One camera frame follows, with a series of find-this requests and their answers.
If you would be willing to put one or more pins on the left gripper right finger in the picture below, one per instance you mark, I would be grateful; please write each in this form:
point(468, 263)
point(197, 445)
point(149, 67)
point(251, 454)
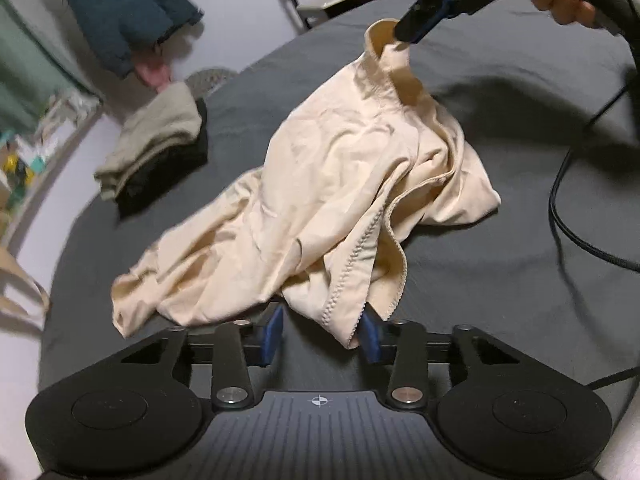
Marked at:
point(402, 346)

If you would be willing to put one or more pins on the dark grey bed sheet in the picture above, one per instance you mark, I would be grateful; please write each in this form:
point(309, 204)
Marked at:
point(525, 91)

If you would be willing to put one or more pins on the folded khaki garment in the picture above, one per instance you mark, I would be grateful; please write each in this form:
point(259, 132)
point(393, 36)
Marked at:
point(170, 119)

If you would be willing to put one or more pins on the hanging dark teal garment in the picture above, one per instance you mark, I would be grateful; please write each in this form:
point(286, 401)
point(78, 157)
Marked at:
point(116, 29)

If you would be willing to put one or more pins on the hanging pink garment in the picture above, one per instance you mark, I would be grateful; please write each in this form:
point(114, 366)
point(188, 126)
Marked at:
point(152, 70)

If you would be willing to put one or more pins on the cream beige garment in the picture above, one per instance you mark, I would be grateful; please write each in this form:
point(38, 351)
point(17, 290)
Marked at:
point(347, 176)

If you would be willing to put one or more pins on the cluttered windowsill shelf items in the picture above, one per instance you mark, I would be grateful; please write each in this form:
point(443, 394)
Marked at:
point(28, 161)

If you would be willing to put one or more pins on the folded black garment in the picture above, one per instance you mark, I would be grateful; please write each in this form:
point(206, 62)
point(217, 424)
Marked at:
point(163, 171)

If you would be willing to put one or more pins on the round grey woven basket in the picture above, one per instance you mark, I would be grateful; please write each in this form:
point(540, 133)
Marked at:
point(205, 82)

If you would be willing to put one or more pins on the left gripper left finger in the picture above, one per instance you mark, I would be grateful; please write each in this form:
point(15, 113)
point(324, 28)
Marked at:
point(237, 346)

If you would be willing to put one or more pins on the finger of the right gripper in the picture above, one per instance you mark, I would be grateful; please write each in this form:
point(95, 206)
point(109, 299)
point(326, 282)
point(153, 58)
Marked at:
point(423, 16)

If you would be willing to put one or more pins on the green curtain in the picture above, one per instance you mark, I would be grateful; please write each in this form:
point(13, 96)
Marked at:
point(31, 76)

